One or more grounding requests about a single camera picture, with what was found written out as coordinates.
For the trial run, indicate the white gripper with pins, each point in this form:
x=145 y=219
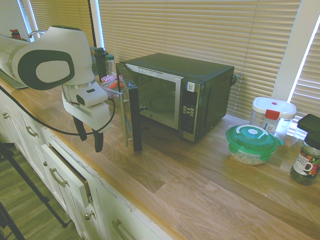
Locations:
x=97 y=116

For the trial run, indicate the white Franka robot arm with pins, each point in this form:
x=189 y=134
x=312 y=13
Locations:
x=62 y=42

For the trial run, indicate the black steel microwave body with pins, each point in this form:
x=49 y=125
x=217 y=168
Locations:
x=215 y=100

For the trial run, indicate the white open drawer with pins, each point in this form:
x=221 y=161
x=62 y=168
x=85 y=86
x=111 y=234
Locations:
x=67 y=180

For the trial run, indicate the silver cabinet knob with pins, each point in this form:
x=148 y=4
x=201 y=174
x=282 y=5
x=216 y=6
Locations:
x=89 y=215
x=5 y=115
x=45 y=163

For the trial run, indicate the flat clear plastic container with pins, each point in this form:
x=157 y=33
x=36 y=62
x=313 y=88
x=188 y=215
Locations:
x=113 y=86

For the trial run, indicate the red checked jar lid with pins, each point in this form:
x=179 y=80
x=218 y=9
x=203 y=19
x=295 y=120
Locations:
x=108 y=78

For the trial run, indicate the white kitchen cabinet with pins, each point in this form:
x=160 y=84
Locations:
x=25 y=150

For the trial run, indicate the black shaker bottle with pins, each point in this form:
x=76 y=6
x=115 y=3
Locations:
x=101 y=65

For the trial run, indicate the clear jar with green lid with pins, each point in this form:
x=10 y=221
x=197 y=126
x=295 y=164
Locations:
x=110 y=66

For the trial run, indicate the stainless steel double sink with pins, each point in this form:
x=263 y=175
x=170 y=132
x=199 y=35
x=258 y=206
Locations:
x=10 y=81

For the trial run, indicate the chrome kitchen faucet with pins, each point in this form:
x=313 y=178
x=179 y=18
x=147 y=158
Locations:
x=37 y=31

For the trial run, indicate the narrow beige window blind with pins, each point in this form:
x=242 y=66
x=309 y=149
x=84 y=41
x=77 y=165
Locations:
x=62 y=15

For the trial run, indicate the red water bottle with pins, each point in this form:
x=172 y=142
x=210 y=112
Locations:
x=15 y=33

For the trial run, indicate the wide beige window blind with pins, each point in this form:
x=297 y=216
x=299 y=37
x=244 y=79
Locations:
x=200 y=30

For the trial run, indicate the round bowl with green lid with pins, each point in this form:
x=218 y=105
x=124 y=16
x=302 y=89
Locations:
x=250 y=140

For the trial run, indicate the clear container white lid red clip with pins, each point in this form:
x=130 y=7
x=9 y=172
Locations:
x=272 y=107

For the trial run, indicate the clear plastic cup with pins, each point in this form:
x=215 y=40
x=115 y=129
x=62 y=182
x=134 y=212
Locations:
x=298 y=136

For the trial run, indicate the instant coffee jar black lid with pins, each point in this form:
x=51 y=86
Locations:
x=307 y=162

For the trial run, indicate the beige blind beside coffee jar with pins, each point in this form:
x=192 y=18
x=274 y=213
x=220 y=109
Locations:
x=310 y=82

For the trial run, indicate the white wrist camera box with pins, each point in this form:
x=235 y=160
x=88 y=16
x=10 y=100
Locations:
x=92 y=96

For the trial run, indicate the black camera tripod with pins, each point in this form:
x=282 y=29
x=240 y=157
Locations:
x=45 y=199

